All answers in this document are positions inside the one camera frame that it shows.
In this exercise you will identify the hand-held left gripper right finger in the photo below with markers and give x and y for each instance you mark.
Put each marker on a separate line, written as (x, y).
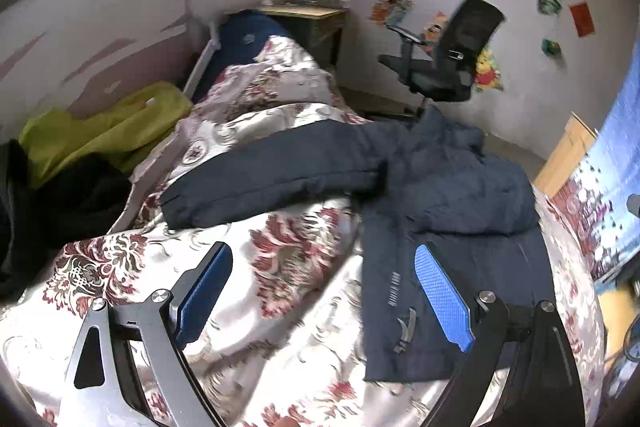
(442, 292)

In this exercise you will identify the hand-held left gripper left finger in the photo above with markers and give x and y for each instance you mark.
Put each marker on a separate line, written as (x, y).
(202, 292)

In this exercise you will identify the navy blue jacket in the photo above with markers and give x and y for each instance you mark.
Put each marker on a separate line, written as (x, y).
(450, 187)

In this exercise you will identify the floral white and red quilt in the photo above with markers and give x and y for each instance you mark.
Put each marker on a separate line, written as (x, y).
(290, 257)

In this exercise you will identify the black cloth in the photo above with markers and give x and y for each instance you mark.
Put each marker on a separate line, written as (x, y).
(75, 199)

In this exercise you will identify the wooden cabinet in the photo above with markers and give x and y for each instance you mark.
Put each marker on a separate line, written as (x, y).
(565, 157)

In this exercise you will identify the yellow-green garment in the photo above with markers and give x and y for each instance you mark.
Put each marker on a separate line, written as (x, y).
(100, 132)

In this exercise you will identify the blue printed cloth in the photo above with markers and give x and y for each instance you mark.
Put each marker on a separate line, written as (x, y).
(610, 177)

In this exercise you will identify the black office chair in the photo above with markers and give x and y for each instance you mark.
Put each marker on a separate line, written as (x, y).
(450, 74)

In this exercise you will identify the navy blue pillow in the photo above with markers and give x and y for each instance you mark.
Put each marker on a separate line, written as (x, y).
(245, 37)

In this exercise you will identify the wooden desk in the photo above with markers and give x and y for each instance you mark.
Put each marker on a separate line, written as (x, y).
(320, 27)

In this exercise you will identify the red paper sheet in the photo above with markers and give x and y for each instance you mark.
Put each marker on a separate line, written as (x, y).
(581, 19)

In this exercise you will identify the yellow bear wall sticker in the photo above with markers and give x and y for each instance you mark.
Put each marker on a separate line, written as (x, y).
(488, 69)

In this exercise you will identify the white bed rail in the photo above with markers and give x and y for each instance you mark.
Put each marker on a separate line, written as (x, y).
(200, 63)

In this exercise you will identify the red cartoon wall sticker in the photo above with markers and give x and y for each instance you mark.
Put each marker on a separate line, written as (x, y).
(436, 29)

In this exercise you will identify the small green wall sticker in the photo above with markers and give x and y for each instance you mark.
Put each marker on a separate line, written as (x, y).
(551, 48)

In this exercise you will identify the colourful cartoon wall sticker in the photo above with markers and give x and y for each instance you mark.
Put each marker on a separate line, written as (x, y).
(392, 7)

